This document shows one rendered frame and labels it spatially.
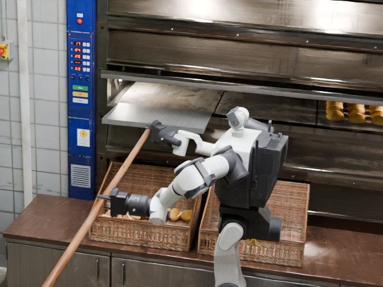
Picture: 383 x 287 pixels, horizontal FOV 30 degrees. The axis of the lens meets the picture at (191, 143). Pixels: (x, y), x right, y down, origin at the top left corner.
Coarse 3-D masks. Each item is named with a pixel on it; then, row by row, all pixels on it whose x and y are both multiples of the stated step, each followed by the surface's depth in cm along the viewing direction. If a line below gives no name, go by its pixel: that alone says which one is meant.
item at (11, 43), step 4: (0, 40) 404; (8, 40) 405; (12, 40) 406; (0, 44) 401; (4, 44) 401; (8, 44) 400; (12, 44) 404; (4, 48) 402; (8, 48) 401; (12, 48) 405; (4, 52) 402; (8, 52) 402; (12, 52) 406; (0, 56) 404; (4, 56) 403; (8, 56) 403; (12, 56) 406
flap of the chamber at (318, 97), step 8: (136, 72) 403; (128, 80) 387; (136, 80) 386; (144, 80) 385; (152, 80) 384; (160, 80) 384; (168, 80) 383; (216, 80) 396; (208, 88) 380; (216, 88) 380; (224, 88) 379; (232, 88) 378; (240, 88) 377; (248, 88) 377; (296, 88) 390; (288, 96) 374; (296, 96) 373; (304, 96) 373; (312, 96) 372; (320, 96) 371; (328, 96) 371; (376, 96) 383; (368, 104) 368; (376, 104) 367
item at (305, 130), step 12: (108, 108) 411; (216, 120) 402; (228, 120) 400; (264, 120) 400; (300, 132) 395; (312, 132) 394; (324, 132) 393; (336, 132) 392; (348, 132) 390; (360, 132) 390; (372, 132) 391
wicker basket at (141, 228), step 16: (112, 176) 419; (128, 176) 417; (160, 176) 415; (176, 176) 414; (128, 192) 418; (144, 192) 417; (192, 208) 414; (96, 224) 381; (112, 224) 380; (128, 224) 378; (144, 224) 376; (176, 224) 375; (192, 224) 382; (96, 240) 384; (112, 240) 383; (128, 240) 381; (144, 240) 380; (160, 240) 378; (176, 240) 377; (192, 240) 388
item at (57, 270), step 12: (144, 132) 364; (132, 156) 334; (120, 168) 321; (108, 192) 297; (96, 204) 286; (96, 216) 279; (84, 228) 267; (72, 240) 258; (72, 252) 252; (60, 264) 243; (48, 276) 236
